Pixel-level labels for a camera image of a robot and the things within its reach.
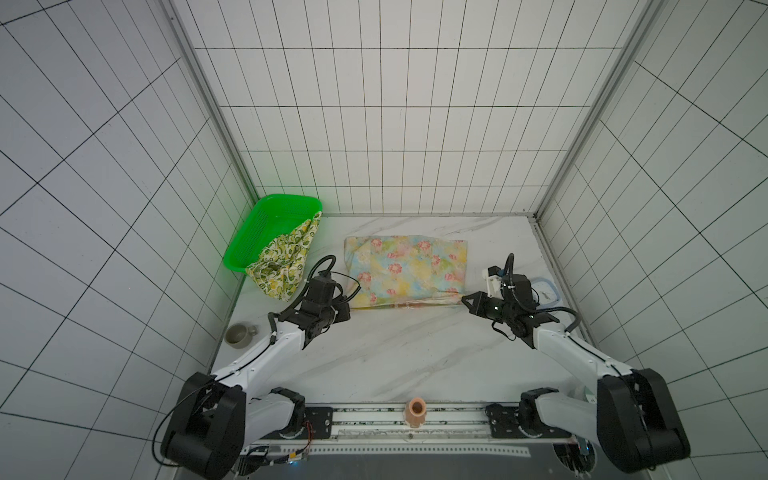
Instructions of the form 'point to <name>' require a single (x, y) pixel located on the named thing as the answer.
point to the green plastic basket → (272, 217)
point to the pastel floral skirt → (405, 270)
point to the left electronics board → (264, 452)
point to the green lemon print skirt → (280, 267)
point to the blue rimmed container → (548, 295)
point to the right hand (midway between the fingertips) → (465, 296)
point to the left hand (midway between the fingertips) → (343, 313)
